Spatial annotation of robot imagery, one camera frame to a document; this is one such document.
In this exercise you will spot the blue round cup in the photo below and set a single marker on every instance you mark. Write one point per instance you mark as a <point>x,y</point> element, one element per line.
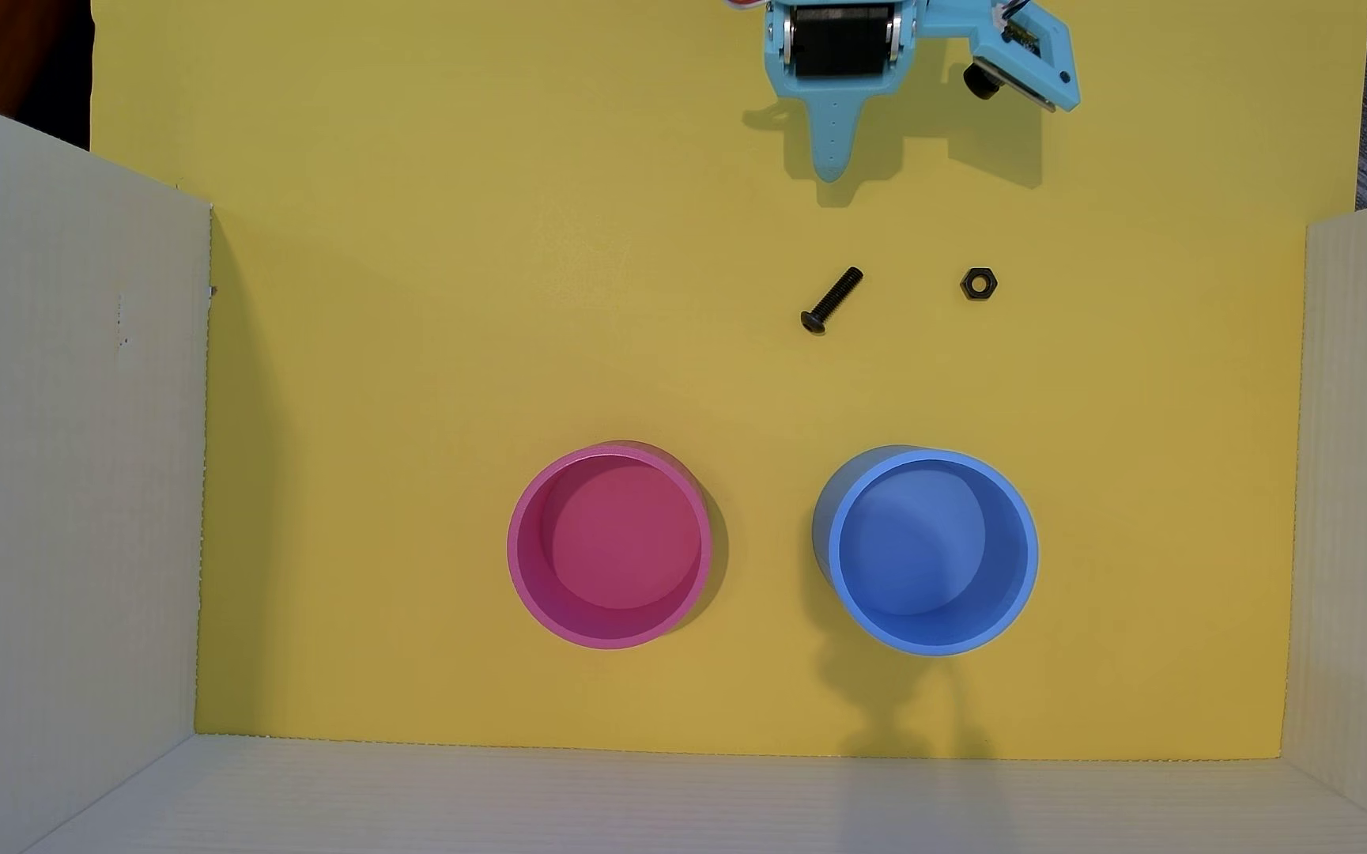
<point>927,552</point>

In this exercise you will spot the pink round cup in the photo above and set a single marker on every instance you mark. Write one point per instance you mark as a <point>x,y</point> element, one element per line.
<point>610,548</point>

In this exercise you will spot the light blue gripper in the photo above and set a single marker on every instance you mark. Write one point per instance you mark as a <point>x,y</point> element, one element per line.
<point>840,43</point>

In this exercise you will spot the black bolt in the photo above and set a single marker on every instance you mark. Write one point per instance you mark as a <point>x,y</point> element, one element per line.
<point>833,300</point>

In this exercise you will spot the wrist camera on blue mount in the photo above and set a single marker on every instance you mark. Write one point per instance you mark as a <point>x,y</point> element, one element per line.
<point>1039,65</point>

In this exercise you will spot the black hex nut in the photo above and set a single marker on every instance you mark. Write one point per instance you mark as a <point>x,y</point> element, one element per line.
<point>979,285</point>

